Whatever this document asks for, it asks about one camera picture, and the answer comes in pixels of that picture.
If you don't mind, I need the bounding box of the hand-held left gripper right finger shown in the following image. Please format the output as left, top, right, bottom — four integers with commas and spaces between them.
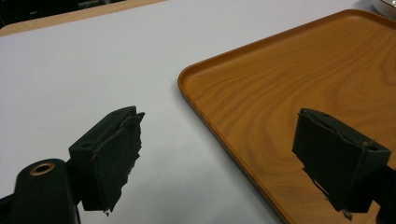
291, 107, 392, 214

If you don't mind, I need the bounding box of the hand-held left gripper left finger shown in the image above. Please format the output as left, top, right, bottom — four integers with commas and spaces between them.
68, 105, 146, 214

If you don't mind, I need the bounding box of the metal bowl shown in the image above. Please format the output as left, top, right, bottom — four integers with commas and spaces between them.
373, 0, 396, 19

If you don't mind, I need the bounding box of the wooden tray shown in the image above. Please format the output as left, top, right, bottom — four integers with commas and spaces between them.
177, 8, 396, 224

